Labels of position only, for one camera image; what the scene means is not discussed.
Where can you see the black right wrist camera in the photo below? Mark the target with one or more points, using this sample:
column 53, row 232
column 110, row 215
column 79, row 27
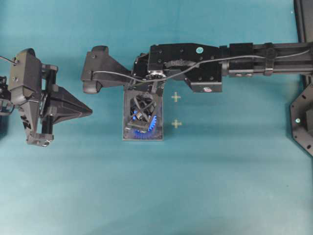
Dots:
column 100, row 70

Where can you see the black aluminium frame rail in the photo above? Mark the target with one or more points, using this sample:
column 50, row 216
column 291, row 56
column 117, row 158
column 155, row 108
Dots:
column 303, row 10

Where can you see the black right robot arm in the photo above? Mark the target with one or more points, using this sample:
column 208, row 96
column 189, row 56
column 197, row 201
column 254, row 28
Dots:
column 201, row 67

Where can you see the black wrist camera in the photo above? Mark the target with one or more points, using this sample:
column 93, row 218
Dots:
column 25, row 77
column 100, row 70

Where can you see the grey metal base plate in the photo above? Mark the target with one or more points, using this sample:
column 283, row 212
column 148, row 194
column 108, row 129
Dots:
column 144, row 103

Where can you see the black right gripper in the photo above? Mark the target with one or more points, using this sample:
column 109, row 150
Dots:
column 144, row 82

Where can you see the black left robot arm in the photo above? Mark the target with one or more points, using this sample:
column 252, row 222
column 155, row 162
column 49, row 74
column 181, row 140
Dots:
column 6, row 106

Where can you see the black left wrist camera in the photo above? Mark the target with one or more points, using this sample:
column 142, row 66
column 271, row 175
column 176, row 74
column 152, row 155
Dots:
column 25, row 77

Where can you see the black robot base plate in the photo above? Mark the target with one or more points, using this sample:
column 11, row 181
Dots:
column 301, row 111

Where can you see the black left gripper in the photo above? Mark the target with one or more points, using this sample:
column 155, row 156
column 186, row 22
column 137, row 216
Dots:
column 38, row 125

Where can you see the small blue gear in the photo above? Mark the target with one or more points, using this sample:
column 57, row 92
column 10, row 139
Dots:
column 141, row 126

